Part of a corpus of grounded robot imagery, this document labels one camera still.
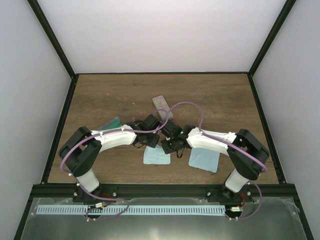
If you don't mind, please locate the light blue cloth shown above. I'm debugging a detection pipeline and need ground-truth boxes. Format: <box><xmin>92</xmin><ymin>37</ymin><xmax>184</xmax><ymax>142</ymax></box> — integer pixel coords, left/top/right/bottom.
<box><xmin>188</xmin><ymin>148</ymin><xmax>220</xmax><ymax>173</ymax></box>
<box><xmin>143</xmin><ymin>145</ymin><xmax>171</xmax><ymax>165</ymax></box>

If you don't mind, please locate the light blue slotted cable duct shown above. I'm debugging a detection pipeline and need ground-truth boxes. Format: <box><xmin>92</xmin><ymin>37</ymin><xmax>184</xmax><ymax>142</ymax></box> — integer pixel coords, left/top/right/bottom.
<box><xmin>36</xmin><ymin>204</ymin><xmax>226</xmax><ymax>217</ymax></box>

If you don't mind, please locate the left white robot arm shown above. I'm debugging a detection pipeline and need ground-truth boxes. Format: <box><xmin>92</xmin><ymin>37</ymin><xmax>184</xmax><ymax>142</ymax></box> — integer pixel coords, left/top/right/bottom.
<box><xmin>58</xmin><ymin>120</ymin><xmax>160</xmax><ymax>202</ymax></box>

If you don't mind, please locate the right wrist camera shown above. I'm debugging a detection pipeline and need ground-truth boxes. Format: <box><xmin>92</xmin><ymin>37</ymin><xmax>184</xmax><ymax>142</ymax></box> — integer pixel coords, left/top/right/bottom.
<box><xmin>160</xmin><ymin>120</ymin><xmax>182</xmax><ymax>139</ymax></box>

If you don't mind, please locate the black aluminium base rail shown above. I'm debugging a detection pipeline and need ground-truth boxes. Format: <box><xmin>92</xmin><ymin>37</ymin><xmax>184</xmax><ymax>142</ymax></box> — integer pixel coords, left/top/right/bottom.
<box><xmin>29</xmin><ymin>183</ymin><xmax>299</xmax><ymax>204</ymax></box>

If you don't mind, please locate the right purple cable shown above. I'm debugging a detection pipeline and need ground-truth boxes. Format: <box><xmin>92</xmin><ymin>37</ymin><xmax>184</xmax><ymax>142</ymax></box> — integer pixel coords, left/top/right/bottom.
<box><xmin>157</xmin><ymin>101</ymin><xmax>268</xmax><ymax>221</ymax></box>

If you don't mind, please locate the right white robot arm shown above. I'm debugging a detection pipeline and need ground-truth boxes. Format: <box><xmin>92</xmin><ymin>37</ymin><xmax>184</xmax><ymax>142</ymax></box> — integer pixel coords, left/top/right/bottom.
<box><xmin>160</xmin><ymin>124</ymin><xmax>270</xmax><ymax>202</ymax></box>

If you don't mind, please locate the blue-grey glasses case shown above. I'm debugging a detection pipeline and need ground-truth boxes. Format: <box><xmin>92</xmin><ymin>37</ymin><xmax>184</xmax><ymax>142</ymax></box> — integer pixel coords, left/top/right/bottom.
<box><xmin>98</xmin><ymin>116</ymin><xmax>122</xmax><ymax>131</ymax></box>

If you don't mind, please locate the black enclosure frame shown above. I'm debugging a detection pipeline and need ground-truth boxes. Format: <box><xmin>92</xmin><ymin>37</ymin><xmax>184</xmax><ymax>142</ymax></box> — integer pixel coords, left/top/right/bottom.
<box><xmin>13</xmin><ymin>0</ymin><xmax>315</xmax><ymax>240</ymax></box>

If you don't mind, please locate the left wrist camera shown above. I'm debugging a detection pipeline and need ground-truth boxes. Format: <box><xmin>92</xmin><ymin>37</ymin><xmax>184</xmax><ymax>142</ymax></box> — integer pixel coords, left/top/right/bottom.
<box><xmin>139</xmin><ymin>114</ymin><xmax>161</xmax><ymax>131</ymax></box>

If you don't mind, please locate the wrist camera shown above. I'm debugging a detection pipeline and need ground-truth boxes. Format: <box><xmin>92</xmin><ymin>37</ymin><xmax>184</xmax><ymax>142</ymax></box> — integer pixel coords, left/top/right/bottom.
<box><xmin>139</xmin><ymin>114</ymin><xmax>161</xmax><ymax>131</ymax></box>
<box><xmin>160</xmin><ymin>120</ymin><xmax>182</xmax><ymax>139</ymax></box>

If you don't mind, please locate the light grey glasses case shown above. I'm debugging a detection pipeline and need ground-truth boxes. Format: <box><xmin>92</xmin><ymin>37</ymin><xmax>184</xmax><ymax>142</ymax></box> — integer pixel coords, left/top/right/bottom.
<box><xmin>152</xmin><ymin>95</ymin><xmax>174</xmax><ymax>120</ymax></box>

